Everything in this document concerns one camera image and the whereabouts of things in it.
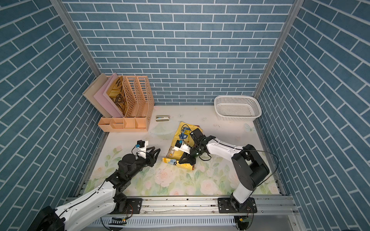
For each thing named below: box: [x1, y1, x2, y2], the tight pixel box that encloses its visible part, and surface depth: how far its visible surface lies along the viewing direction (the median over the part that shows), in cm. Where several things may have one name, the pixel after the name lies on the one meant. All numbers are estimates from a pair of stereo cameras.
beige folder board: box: [82, 73, 113, 118], surface depth 93 cm
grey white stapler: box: [155, 115, 170, 122], surface depth 113 cm
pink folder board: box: [93, 72, 124, 118], surface depth 93 cm
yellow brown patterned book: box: [106, 76, 129, 116], surface depth 103 cm
